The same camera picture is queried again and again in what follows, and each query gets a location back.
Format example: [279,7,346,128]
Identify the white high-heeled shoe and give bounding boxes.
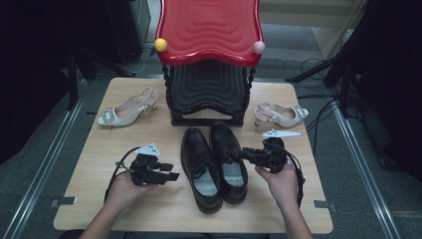
[97,86,160,127]
[253,101,310,129]

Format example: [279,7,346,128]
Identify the yellow ball knob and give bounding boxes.
[154,38,168,53]

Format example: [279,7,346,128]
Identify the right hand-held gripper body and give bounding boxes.
[253,128,303,174]

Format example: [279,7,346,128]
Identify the grey table bracket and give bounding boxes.
[313,199,338,213]
[49,196,79,209]

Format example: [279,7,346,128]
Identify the black shoe rack red top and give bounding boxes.
[153,0,267,128]

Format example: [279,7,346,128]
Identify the black floor cable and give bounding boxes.
[299,58,336,83]
[297,94,344,157]

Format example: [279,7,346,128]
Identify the left hand-held gripper cable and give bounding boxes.
[104,146,142,203]

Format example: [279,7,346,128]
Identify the black metal stand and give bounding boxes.
[66,49,90,112]

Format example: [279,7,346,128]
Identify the person's dark clothing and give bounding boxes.
[59,228,271,239]

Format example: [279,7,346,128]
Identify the person's right hand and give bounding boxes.
[254,163,301,209]

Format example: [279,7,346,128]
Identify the black tripod stand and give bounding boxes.
[285,0,380,117]

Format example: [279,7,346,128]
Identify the dark curtain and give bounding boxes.
[342,0,422,183]
[0,0,147,166]

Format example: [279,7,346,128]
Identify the person's left hand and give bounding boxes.
[105,170,157,214]

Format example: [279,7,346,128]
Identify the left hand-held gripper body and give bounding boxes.
[128,142,163,187]

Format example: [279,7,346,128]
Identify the hand-held gripper cable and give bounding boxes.
[104,146,142,203]
[282,145,307,209]

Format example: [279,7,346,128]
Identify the right hand-held gripper cable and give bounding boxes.
[282,145,307,209]

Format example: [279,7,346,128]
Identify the pink ball knob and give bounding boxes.
[253,40,267,56]

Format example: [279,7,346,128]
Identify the black leather shoe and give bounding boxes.
[179,127,224,215]
[208,120,250,205]

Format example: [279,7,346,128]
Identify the white floor cable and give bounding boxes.
[129,47,152,76]

